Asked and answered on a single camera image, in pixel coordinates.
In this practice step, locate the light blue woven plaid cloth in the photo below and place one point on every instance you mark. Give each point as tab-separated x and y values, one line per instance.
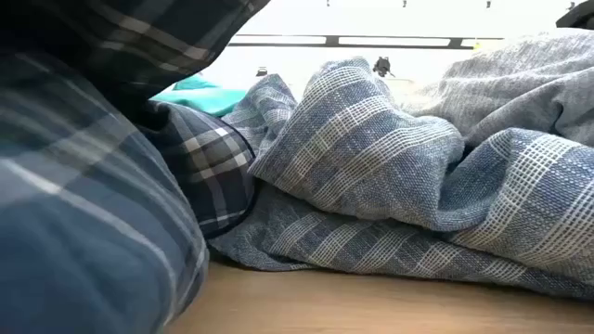
362	153

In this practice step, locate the teal garment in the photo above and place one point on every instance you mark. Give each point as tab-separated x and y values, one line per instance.
204	99

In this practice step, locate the grey knit garment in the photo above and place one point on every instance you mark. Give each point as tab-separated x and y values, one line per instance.
510	83

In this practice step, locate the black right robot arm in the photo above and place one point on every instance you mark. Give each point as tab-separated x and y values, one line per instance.
580	18

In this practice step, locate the black table clamp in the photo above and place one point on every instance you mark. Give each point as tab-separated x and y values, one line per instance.
261	72
382	66

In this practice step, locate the dark blue plaid shirt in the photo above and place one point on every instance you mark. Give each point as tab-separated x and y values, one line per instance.
93	209

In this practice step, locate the black double rail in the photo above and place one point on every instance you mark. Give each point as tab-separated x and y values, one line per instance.
331	41

